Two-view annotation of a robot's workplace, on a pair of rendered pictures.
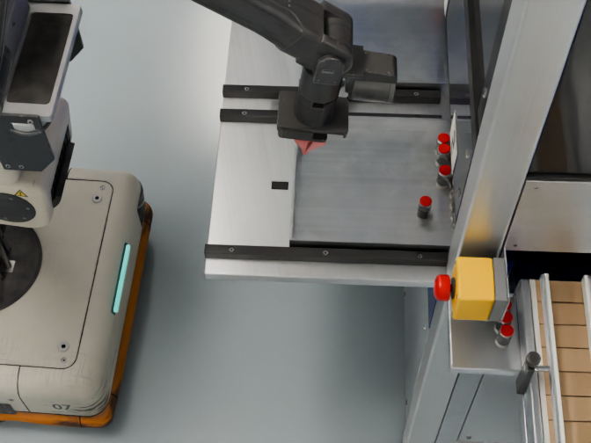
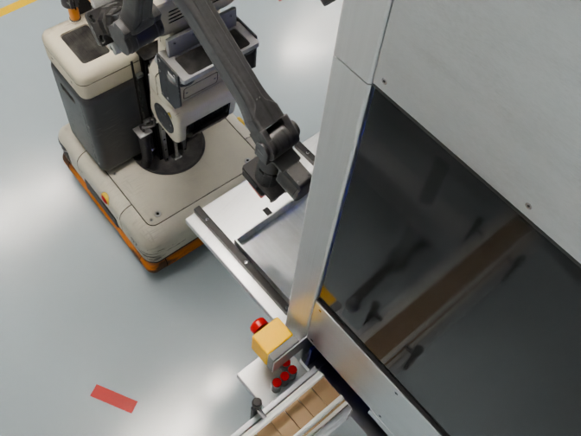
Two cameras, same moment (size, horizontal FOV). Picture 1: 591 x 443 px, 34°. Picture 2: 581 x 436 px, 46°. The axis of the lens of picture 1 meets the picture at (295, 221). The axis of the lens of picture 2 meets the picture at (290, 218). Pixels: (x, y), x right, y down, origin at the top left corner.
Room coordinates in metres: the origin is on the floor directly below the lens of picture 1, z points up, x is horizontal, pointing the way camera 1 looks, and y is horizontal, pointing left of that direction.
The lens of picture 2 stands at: (0.24, -0.59, 2.38)
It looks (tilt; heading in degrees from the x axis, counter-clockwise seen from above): 59 degrees down; 38
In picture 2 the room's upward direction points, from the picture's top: 8 degrees clockwise
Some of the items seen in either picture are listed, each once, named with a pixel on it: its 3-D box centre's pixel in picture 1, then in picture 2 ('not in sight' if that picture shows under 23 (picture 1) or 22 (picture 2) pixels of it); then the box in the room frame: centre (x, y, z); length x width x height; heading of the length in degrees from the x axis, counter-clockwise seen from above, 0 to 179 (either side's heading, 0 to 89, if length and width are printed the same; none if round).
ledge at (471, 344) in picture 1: (492, 334); (277, 381); (0.64, -0.31, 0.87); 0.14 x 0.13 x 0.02; 86
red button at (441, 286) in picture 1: (446, 287); (260, 328); (0.66, -0.22, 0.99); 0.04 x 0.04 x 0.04; 86
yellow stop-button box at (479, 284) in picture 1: (477, 288); (274, 343); (0.66, -0.27, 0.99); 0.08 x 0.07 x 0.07; 86
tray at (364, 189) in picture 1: (391, 183); (318, 260); (0.91, -0.17, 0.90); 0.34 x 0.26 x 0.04; 86
